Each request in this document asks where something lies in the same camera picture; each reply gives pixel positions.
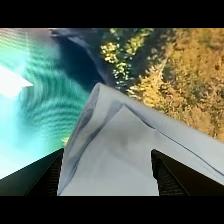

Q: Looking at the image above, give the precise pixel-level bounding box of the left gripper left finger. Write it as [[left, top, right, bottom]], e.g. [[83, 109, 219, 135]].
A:
[[0, 148, 65, 197]]

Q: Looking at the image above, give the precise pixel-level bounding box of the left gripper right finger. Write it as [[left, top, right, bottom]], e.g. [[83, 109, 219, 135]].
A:
[[150, 148, 224, 197]]

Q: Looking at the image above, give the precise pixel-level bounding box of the light blue long-sleeved shirt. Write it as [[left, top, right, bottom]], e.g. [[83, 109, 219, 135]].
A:
[[57, 82, 224, 197]]

